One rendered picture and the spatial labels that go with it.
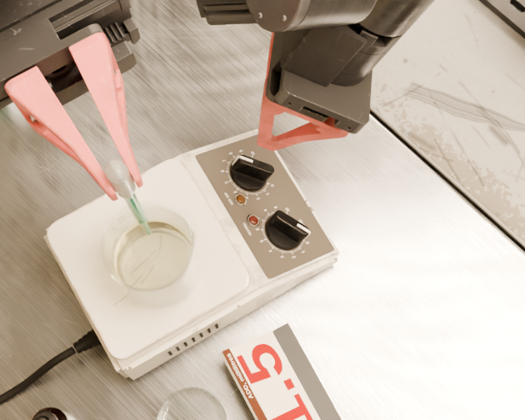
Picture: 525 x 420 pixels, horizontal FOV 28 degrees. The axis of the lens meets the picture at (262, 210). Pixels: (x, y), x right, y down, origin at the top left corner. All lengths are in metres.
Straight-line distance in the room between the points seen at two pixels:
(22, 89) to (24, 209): 0.36
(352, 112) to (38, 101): 0.23
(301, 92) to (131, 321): 0.22
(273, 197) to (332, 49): 0.21
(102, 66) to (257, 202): 0.31
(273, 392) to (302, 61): 0.28
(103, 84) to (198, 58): 0.38
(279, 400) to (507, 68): 0.35
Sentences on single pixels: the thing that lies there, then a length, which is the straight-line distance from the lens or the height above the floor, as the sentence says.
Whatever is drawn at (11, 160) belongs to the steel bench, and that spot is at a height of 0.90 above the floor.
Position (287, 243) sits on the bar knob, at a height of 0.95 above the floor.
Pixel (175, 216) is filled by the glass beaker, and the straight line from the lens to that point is 0.72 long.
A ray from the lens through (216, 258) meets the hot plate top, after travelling 0.79.
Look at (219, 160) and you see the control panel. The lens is 0.84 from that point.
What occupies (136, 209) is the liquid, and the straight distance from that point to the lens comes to 0.62.
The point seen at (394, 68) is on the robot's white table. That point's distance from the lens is 0.93.
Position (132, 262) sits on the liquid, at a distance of 0.75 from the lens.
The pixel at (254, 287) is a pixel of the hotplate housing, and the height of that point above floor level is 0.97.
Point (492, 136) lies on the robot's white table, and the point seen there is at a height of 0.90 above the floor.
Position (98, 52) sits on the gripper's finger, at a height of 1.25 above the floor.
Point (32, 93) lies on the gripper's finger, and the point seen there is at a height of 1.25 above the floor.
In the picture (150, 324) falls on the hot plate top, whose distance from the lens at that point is 0.78.
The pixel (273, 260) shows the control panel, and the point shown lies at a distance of 0.82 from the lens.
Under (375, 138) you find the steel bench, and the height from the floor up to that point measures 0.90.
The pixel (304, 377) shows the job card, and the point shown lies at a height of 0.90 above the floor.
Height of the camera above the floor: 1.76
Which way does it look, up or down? 75 degrees down
